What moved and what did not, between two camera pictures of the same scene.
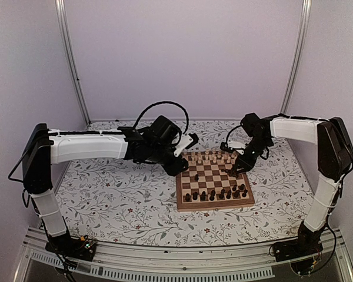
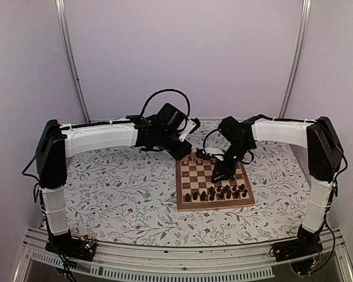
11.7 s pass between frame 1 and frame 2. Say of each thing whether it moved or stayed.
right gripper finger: moved
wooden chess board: stayed
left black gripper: moved
